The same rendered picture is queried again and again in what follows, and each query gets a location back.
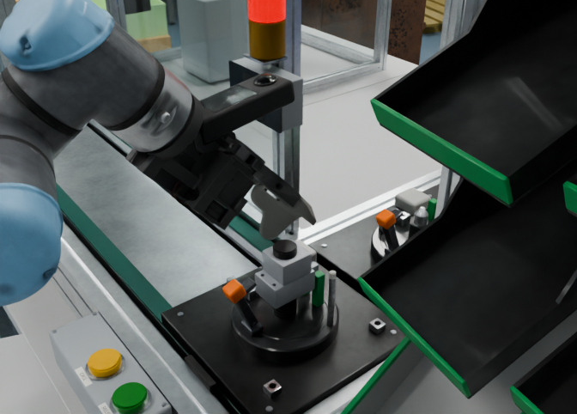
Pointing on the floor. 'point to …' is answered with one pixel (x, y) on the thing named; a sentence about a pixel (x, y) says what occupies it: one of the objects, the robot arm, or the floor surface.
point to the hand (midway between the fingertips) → (288, 197)
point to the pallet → (434, 10)
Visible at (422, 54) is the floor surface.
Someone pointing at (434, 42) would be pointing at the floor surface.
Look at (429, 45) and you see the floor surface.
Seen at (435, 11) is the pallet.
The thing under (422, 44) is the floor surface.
